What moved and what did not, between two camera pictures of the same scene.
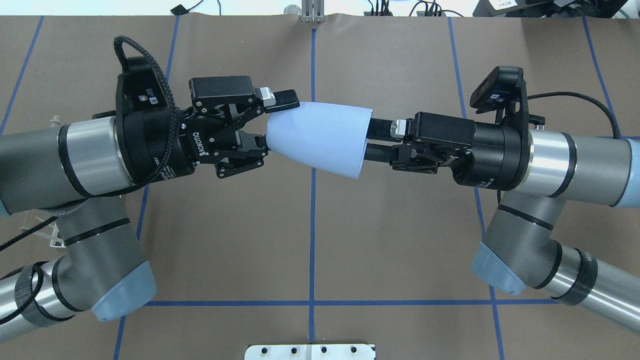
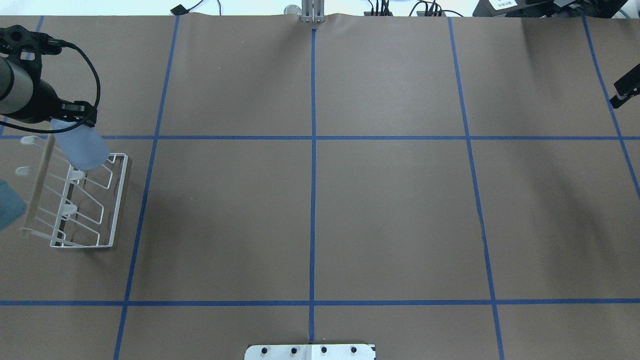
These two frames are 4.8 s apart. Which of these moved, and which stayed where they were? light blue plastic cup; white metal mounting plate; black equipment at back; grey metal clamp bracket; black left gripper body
Moved: black left gripper body; light blue plastic cup
Stayed: black equipment at back; grey metal clamp bracket; white metal mounting plate
